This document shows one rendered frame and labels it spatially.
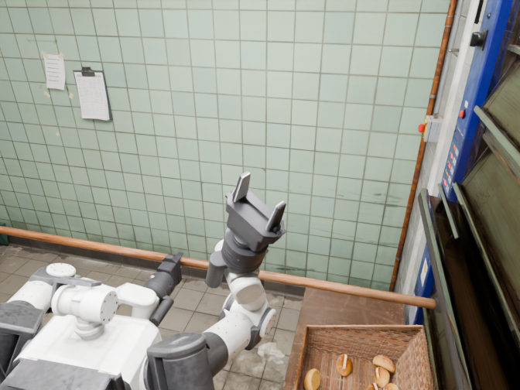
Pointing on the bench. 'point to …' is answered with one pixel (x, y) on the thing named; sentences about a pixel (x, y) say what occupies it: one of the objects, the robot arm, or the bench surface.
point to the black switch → (479, 39)
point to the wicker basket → (420, 368)
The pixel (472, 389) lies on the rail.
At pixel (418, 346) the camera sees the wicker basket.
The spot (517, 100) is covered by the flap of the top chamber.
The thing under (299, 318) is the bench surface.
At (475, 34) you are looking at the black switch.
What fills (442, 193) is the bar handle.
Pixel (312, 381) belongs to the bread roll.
